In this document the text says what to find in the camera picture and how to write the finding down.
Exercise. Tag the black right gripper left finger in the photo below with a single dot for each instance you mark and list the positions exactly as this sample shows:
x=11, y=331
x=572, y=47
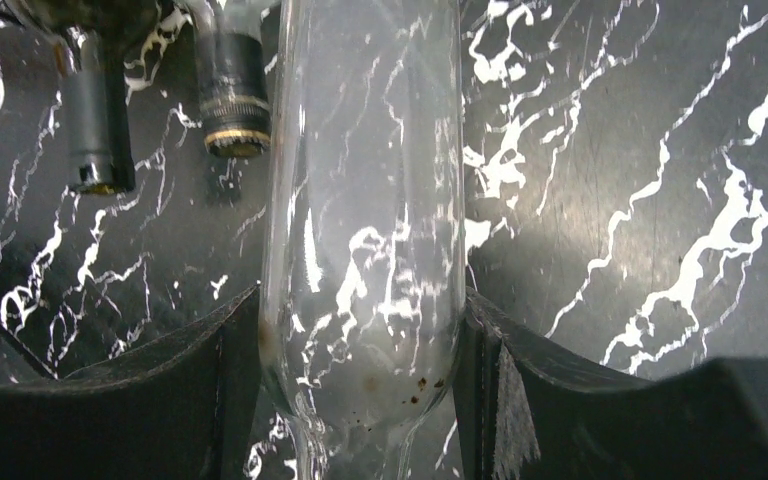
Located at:
x=179, y=407

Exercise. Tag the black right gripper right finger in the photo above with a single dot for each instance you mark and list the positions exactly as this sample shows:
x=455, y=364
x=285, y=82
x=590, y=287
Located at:
x=528, y=408

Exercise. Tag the square clear bottle black cap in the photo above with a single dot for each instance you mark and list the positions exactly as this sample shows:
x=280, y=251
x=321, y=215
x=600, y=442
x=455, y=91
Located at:
x=233, y=102

